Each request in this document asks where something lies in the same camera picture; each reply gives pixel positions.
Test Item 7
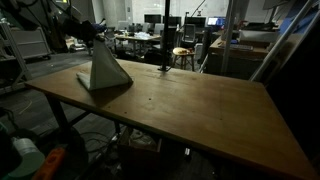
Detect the lit computer monitor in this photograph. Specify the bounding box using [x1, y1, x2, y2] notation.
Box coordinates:
[207, 17, 225, 26]

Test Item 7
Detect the orange tool handle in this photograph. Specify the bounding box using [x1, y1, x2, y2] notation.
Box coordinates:
[31, 147, 66, 180]

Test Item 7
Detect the silver metal frame post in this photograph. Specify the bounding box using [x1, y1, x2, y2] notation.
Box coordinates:
[250, 0, 314, 81]

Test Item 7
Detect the black office chair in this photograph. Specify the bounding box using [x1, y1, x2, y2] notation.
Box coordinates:
[181, 24, 197, 47]

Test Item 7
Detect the black vertical pole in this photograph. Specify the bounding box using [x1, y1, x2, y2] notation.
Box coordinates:
[159, 0, 170, 72]

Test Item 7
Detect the white woven towel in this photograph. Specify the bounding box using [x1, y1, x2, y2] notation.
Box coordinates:
[76, 40, 133, 91]

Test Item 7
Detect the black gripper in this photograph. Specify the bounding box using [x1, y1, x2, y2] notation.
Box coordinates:
[64, 20, 105, 42]

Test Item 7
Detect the wooden top workbench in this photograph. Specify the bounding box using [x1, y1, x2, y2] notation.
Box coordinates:
[205, 37, 268, 80]

